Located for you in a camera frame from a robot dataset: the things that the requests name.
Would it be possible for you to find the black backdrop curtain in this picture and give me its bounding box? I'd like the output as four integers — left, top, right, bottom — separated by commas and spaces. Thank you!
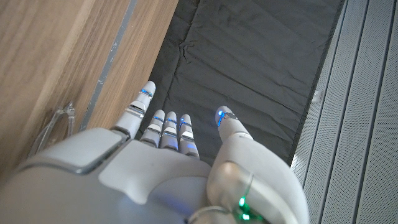
135, 0, 346, 166

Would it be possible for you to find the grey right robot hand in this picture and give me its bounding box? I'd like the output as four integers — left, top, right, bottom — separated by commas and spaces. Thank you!
0, 80, 310, 224

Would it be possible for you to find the clear acrylic stand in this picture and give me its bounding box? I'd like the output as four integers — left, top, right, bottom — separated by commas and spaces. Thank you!
27, 101, 76, 158

